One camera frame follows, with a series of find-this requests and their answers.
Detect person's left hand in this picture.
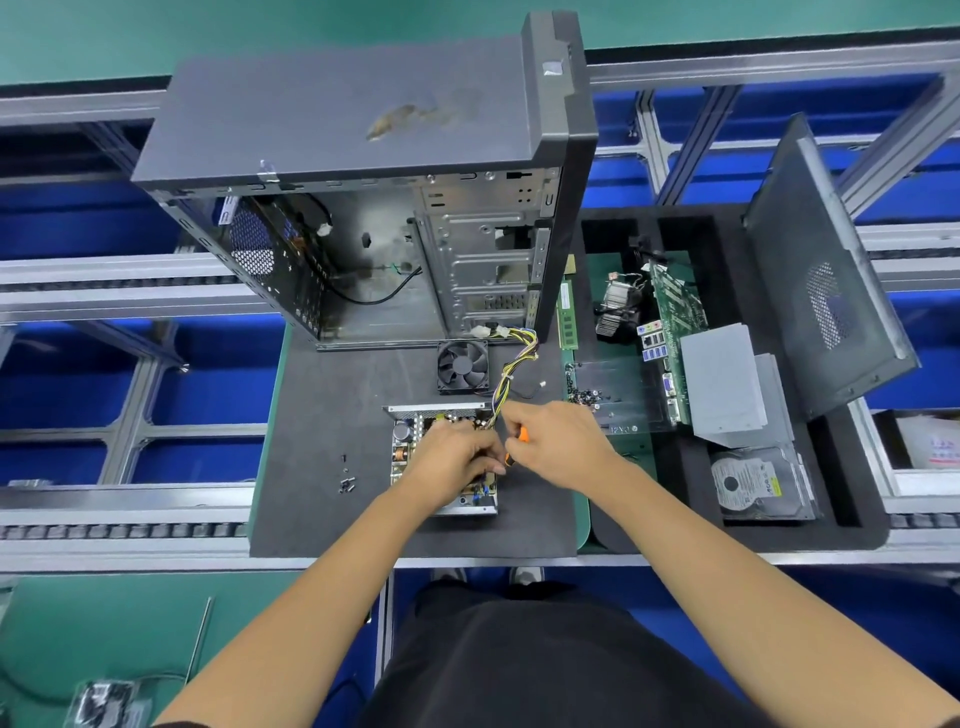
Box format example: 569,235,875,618
393,417,512,512

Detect person's right hand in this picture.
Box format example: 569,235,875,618
495,397,624,497

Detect power supply circuit board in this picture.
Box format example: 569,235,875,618
390,322,542,509

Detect person's left forearm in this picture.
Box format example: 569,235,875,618
157,480,437,728

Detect person's right forearm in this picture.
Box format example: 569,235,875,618
585,457,960,728

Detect person's black trousers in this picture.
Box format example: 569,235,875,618
352,577,782,728

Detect black cooling fan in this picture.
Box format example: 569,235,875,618
436,339,494,393

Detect green motherboard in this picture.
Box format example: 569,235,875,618
558,252,707,440

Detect dark grey foam mat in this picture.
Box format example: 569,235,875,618
247,322,587,561

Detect processor cooler with fan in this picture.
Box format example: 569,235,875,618
594,274,650,339

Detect silver optical drive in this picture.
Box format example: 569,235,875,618
678,322,797,449

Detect silver hard drive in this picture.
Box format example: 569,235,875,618
708,445,819,524

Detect black foam tray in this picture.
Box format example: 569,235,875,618
562,202,894,554

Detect dark grey case side panel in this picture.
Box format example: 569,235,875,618
742,112,921,422

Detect grey computer tower case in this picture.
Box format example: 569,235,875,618
132,12,602,350

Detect hard disk drive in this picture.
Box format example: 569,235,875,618
897,412,960,471

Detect clear plastic screw box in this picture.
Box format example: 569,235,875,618
67,678,144,728

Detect black electric screwdriver with cable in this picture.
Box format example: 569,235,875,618
0,595,369,728

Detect aluminium conveyor frame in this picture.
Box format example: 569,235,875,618
0,37,960,579

